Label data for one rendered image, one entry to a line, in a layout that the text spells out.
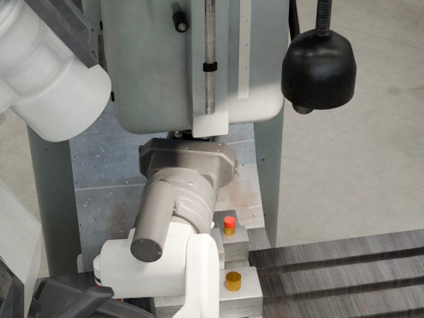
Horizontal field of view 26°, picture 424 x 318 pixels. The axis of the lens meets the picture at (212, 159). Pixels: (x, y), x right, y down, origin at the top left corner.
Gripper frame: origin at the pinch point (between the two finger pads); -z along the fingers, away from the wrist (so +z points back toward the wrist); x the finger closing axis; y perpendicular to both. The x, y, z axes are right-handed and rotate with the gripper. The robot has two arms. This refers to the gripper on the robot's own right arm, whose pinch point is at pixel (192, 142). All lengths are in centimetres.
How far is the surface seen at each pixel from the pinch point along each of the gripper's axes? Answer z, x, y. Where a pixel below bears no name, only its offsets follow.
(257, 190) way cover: -30.4, -6.8, 31.8
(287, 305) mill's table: -3.4, -13.7, 31.7
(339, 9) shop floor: -269, -25, 120
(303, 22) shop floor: -255, -10, 120
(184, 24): 14.0, -1.5, -25.0
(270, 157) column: -42, -8, 33
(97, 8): -6.3, 12.8, -15.3
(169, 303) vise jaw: 8.7, 2.2, 20.8
